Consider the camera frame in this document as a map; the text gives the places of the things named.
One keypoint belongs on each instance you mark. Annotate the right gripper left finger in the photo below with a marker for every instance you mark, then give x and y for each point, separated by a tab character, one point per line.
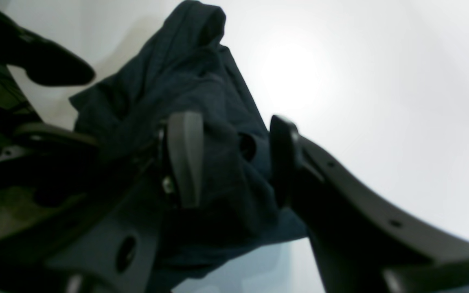
102	228

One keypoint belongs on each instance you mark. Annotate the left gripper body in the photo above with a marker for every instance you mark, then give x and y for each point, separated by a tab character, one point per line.
41	153

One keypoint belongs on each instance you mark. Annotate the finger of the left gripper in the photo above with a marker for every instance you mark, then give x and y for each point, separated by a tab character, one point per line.
45	62

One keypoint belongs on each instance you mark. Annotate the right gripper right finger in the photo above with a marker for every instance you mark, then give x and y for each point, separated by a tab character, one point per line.
361	242

